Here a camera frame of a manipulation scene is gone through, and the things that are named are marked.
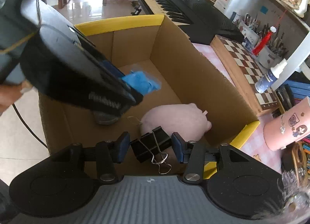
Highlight pink plush pig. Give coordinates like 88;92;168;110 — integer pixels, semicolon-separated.
140;103;212;142

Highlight black binder clips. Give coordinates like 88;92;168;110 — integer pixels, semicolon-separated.
130;126;172;175

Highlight blue toy piece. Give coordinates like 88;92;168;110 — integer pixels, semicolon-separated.
121;71;161;96

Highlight person left hand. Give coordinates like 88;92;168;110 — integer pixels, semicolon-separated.
0;80;33;114

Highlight yellow cardboard box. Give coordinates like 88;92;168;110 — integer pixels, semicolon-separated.
38;14;261;181

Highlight pink cylinder humidifier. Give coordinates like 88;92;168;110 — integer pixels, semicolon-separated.
263;96;309;151

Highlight spray bottle blue label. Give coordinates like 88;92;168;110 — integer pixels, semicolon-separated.
254;59;287;93

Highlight black electronic keyboard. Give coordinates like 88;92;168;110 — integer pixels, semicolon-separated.
137;0;244;45

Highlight wooden chess board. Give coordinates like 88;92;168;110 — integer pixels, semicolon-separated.
210;35;279;116

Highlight white bookshelf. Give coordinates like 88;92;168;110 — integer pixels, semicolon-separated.
223;0;309;90

